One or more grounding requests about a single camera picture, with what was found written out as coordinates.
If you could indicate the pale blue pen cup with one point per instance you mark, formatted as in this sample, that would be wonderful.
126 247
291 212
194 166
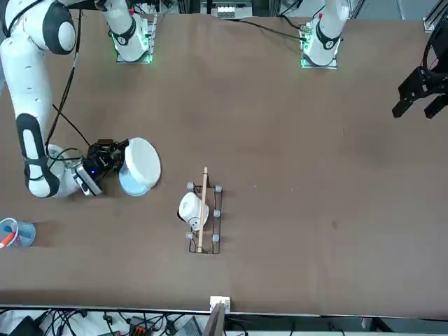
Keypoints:
24 234

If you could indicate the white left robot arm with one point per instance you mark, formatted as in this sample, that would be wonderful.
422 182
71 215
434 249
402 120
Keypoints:
325 35

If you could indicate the red and black adapter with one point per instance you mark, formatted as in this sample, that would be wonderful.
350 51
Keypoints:
137 325

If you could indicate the aluminium frame post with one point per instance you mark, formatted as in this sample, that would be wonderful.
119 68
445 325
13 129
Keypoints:
434 17
218 315

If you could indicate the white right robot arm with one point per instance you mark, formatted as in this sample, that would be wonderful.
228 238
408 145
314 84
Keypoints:
28 87

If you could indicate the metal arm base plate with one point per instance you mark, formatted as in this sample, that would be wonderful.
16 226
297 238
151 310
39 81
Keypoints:
134 60
318 66

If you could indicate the white plate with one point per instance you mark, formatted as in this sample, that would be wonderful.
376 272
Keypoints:
143 161

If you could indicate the white mug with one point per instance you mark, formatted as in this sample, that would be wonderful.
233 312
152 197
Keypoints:
189 206

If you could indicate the white power strip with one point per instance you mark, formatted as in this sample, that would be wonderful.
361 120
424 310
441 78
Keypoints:
225 11

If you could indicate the large black bag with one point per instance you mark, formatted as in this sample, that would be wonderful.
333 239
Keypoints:
24 325

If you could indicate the pink marker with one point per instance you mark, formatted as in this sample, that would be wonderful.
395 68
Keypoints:
14 227

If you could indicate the blue marker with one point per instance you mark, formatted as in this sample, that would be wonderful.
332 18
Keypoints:
7 229

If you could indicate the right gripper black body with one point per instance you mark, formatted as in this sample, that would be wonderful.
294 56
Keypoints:
99 161

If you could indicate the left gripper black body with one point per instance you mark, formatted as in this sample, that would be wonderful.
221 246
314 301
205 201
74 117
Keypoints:
439 78

